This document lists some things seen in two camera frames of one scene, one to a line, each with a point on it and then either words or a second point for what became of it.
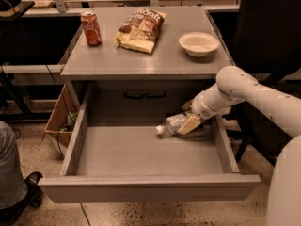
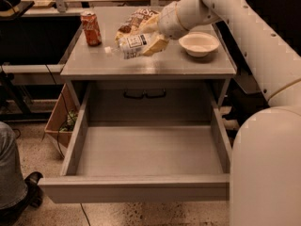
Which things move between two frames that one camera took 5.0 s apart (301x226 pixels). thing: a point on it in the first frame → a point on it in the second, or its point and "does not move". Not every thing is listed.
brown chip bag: [140, 30] does not move
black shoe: [35, 195] does not move
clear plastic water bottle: [171, 124] → [130, 46]
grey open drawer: [109, 162] does not move
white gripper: [201, 108] → [169, 22]
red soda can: [91, 28] does not move
